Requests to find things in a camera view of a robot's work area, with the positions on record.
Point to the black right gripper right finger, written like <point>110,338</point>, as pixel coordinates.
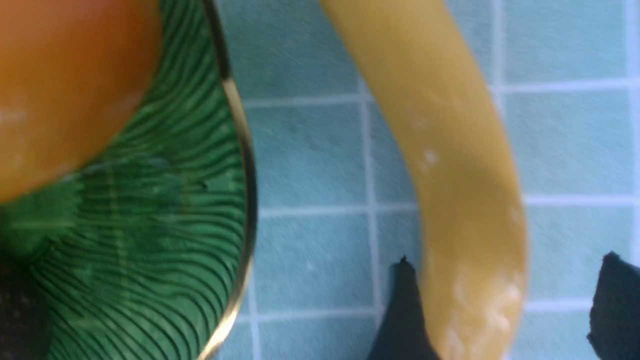
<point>614,317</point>

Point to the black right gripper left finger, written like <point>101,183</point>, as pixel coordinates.
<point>402,334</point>

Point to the green checkered tablecloth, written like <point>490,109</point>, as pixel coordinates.
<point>337,206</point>

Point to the orange yellow mango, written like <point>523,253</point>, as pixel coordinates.
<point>72,74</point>

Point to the dark purple mangosteen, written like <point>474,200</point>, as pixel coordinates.
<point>25,323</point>

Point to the green leaf-shaped glass plate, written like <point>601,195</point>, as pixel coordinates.
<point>145,252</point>

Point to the yellow banana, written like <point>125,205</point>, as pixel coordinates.
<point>426,82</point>

